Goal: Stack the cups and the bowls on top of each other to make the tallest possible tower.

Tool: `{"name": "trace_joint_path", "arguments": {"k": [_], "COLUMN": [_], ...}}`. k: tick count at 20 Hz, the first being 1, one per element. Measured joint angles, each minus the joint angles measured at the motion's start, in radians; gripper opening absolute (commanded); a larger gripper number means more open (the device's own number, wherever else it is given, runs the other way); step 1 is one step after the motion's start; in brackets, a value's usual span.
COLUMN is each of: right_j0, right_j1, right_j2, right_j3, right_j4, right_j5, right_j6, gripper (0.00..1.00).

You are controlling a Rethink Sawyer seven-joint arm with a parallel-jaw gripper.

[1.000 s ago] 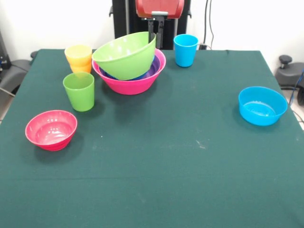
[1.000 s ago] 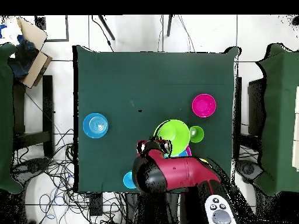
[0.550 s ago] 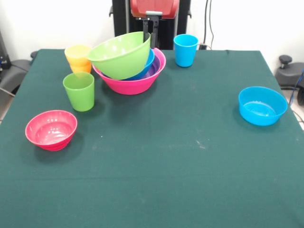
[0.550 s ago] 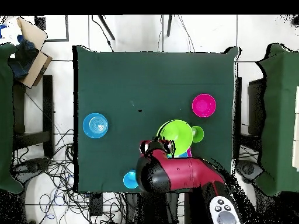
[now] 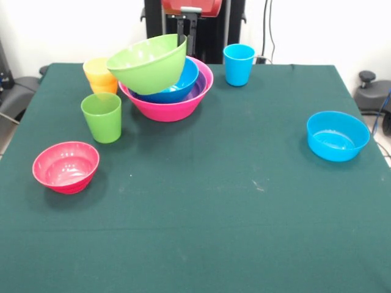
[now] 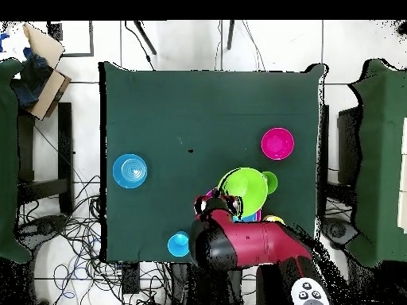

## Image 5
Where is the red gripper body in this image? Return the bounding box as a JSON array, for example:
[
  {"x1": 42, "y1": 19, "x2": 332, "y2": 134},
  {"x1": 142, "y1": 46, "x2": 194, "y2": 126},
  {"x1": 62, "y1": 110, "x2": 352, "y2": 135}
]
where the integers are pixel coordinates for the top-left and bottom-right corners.
[{"x1": 161, "y1": 0, "x2": 223, "y2": 20}]

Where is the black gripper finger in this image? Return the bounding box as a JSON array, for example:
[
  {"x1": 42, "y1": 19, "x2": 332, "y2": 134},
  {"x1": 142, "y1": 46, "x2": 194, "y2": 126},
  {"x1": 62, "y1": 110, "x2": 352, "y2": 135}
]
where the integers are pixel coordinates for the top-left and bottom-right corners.
[
  {"x1": 186, "y1": 17, "x2": 199, "y2": 57},
  {"x1": 176, "y1": 16, "x2": 186, "y2": 46}
]

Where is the large blue bowl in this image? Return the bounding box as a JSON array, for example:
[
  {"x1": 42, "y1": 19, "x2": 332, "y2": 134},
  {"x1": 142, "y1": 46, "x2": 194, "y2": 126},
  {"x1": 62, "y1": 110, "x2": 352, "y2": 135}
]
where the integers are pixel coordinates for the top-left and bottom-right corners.
[{"x1": 134, "y1": 57, "x2": 200, "y2": 104}]

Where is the purple bowl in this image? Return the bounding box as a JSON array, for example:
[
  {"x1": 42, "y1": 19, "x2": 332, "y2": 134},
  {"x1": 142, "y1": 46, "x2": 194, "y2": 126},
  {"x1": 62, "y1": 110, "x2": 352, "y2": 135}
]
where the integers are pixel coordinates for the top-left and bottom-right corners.
[{"x1": 183, "y1": 71, "x2": 208, "y2": 103}]

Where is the green bowl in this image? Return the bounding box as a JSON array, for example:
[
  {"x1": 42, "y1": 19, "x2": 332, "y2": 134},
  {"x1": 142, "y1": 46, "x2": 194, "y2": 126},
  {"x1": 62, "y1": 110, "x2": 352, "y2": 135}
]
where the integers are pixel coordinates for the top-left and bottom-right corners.
[{"x1": 106, "y1": 33, "x2": 188, "y2": 96}]

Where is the large pink bowl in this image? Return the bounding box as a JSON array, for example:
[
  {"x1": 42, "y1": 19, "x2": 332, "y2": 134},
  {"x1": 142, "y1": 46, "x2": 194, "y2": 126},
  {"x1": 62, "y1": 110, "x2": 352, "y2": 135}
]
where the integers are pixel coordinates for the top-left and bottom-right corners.
[{"x1": 117, "y1": 56, "x2": 214, "y2": 123}]

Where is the blue cup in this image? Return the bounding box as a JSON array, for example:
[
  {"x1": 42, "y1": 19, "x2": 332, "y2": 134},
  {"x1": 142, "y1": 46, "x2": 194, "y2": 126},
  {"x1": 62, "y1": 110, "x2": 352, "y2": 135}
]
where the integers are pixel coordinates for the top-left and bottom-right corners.
[{"x1": 222, "y1": 43, "x2": 256, "y2": 87}]

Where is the yellow cup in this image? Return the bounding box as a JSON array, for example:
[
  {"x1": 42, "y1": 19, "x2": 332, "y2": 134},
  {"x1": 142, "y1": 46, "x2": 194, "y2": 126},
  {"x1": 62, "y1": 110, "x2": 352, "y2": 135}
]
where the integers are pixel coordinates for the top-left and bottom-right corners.
[{"x1": 82, "y1": 57, "x2": 119, "y2": 85}]

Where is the orange cup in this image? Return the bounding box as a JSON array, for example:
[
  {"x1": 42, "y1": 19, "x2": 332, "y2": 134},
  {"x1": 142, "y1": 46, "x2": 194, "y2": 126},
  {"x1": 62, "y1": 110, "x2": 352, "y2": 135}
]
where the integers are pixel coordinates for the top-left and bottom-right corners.
[{"x1": 87, "y1": 78, "x2": 119, "y2": 95}]

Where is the green cup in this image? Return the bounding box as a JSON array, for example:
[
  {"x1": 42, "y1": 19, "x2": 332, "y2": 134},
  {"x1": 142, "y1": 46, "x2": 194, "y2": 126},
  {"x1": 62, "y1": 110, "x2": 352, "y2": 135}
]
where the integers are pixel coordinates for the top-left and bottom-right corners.
[{"x1": 80, "y1": 92, "x2": 123, "y2": 144}]

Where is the small translucent blue bowl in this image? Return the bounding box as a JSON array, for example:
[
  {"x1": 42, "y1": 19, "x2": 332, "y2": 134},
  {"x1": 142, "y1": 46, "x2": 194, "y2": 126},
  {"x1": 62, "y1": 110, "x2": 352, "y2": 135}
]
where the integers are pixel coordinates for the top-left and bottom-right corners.
[{"x1": 306, "y1": 110, "x2": 371, "y2": 162}]

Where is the small pink bowl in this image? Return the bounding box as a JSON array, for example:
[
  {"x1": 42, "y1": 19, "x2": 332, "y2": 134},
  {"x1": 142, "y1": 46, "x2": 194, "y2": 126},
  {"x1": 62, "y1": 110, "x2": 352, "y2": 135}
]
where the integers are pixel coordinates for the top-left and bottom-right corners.
[{"x1": 32, "y1": 141, "x2": 100, "y2": 195}]

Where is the dark green tablecloth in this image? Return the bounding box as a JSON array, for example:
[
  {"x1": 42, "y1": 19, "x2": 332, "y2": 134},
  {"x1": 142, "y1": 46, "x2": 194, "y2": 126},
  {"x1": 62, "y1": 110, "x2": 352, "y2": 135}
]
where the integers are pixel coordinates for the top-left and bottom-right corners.
[{"x1": 0, "y1": 62, "x2": 391, "y2": 293}]

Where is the black hanging cable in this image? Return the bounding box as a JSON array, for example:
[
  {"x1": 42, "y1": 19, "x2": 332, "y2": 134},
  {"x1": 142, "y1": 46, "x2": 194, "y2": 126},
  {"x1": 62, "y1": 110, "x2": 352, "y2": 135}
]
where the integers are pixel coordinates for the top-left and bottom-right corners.
[{"x1": 255, "y1": 0, "x2": 277, "y2": 65}]

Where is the grey pedestal foot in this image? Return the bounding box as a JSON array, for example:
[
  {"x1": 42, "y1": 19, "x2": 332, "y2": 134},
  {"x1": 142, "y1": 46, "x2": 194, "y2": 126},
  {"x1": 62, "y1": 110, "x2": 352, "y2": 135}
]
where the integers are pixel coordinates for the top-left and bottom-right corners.
[
  {"x1": 354, "y1": 70, "x2": 391, "y2": 114},
  {"x1": 0, "y1": 65, "x2": 49, "y2": 123}
]

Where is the blue cable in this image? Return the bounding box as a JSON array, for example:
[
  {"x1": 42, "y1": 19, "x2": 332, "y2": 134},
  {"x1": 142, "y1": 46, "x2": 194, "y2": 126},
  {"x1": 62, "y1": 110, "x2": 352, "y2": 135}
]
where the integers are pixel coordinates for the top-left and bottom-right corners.
[{"x1": 371, "y1": 88, "x2": 391, "y2": 137}]

